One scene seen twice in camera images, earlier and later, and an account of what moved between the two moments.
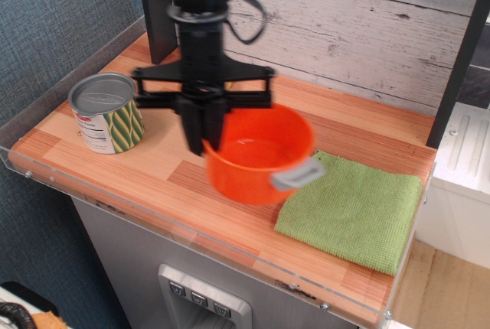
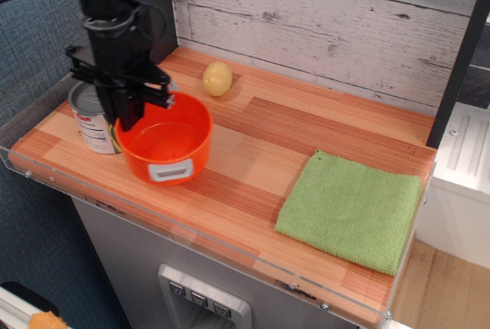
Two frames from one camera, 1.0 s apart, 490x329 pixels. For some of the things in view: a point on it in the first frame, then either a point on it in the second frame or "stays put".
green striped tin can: x=108 y=115 stays put
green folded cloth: x=356 y=213 stays put
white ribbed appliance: x=455 y=216 stays put
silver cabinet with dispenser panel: x=161 y=280 stays put
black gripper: x=203 y=67 to x=119 y=58
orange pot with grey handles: x=256 y=144 to x=171 y=146
